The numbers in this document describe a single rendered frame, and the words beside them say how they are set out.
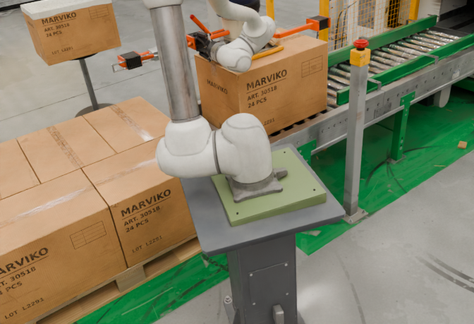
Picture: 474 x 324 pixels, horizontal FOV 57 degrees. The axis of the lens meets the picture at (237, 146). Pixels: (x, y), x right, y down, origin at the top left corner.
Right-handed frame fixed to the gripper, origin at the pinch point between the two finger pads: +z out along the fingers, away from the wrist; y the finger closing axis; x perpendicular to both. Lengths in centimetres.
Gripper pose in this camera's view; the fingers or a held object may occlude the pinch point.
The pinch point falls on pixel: (195, 41)
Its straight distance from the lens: 218.5
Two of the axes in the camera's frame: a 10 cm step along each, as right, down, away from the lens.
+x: 8.1, -3.7, 4.5
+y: 0.8, 8.4, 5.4
